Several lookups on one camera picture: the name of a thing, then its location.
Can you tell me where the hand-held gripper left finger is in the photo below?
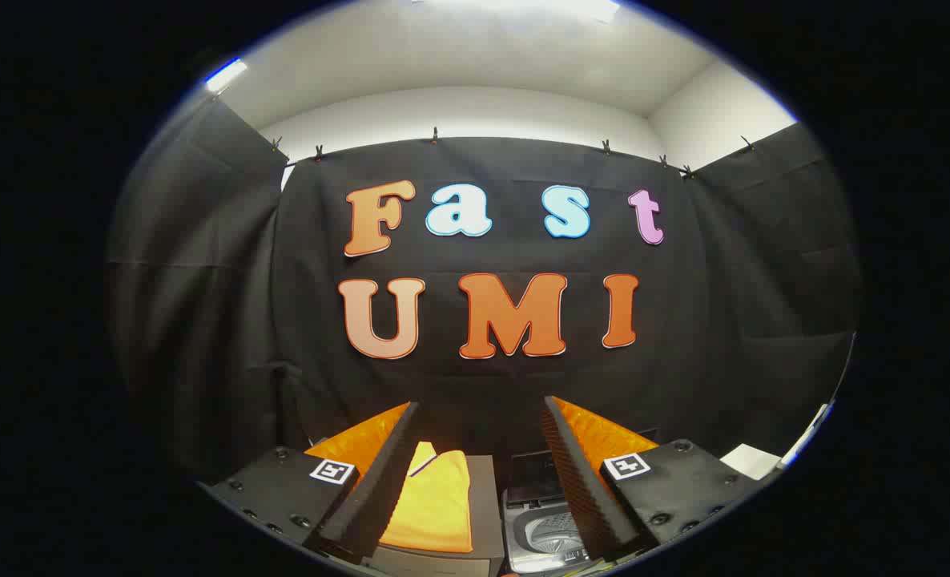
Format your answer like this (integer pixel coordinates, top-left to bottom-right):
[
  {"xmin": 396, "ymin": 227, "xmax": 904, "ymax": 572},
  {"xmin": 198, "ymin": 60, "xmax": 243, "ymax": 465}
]
[{"xmin": 203, "ymin": 401, "xmax": 421, "ymax": 566}]

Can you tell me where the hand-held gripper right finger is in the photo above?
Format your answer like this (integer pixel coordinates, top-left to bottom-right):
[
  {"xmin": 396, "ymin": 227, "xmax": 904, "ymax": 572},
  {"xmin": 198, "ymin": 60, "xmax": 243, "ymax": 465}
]
[{"xmin": 541, "ymin": 395, "xmax": 780, "ymax": 562}]

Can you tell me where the dark glass washing machine lid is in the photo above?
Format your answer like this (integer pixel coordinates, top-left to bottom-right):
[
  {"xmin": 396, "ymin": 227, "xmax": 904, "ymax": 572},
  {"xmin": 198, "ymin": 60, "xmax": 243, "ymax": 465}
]
[{"xmin": 510, "ymin": 450, "xmax": 564, "ymax": 506}]

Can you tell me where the grey washing machine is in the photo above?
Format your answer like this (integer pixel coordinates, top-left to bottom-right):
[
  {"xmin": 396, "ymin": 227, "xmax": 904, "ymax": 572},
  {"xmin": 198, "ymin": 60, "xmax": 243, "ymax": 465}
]
[{"xmin": 501, "ymin": 449, "xmax": 612, "ymax": 576}]

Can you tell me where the yellow polo shirt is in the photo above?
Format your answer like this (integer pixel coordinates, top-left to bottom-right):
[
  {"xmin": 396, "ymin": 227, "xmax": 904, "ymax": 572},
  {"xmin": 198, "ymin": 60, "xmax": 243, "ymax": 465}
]
[{"xmin": 379, "ymin": 441, "xmax": 473, "ymax": 554}]

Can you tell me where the white paper sheet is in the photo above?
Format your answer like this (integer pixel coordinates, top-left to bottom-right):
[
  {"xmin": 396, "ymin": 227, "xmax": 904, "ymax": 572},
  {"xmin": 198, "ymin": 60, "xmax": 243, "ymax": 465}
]
[{"xmin": 719, "ymin": 443, "xmax": 782, "ymax": 482}]

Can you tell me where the row of black clips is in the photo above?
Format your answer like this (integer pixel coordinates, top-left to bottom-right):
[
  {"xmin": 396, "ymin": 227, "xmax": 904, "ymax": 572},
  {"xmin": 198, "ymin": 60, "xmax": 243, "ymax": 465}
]
[{"xmin": 269, "ymin": 127, "xmax": 758, "ymax": 179}]

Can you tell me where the ceiling light panel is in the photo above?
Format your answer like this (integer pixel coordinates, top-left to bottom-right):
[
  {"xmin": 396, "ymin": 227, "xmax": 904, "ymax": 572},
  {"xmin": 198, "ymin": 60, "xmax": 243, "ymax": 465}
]
[
  {"xmin": 411, "ymin": 0, "xmax": 622, "ymax": 23},
  {"xmin": 205, "ymin": 58, "xmax": 249, "ymax": 94}
]

